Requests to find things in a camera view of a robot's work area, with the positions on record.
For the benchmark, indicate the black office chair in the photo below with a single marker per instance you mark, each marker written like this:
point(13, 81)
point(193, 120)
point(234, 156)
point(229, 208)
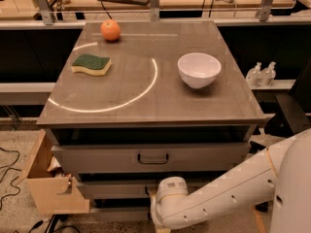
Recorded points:
point(291, 114)

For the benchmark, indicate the cardboard box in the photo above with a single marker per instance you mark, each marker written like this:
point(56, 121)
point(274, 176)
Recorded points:
point(52, 195)

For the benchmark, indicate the orange fruit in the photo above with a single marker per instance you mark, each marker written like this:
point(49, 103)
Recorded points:
point(110, 30)

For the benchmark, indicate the grey drawer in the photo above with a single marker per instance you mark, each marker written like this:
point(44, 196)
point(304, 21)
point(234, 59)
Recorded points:
point(116, 159)
point(121, 213)
point(131, 189)

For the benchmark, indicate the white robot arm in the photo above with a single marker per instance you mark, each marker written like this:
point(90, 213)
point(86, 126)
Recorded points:
point(176, 208)

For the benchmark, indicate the white bowl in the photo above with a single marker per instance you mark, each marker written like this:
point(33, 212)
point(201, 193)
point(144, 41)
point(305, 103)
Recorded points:
point(198, 70)

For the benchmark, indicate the green yellow sponge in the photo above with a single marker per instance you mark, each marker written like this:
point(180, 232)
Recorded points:
point(91, 64)

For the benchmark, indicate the grey bottom drawer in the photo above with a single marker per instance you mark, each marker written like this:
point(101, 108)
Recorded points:
point(121, 213)

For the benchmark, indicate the metal frame rail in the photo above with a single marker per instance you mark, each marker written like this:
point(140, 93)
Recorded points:
point(28, 9)

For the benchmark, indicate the grey top drawer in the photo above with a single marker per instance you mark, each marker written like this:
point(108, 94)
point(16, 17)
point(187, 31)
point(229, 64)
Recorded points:
point(116, 159)

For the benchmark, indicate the grey drawer cabinet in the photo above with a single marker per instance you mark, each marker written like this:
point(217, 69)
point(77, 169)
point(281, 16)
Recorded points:
point(142, 100)

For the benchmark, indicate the clear bottle right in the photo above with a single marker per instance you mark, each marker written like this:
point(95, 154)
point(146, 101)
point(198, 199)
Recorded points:
point(268, 74)

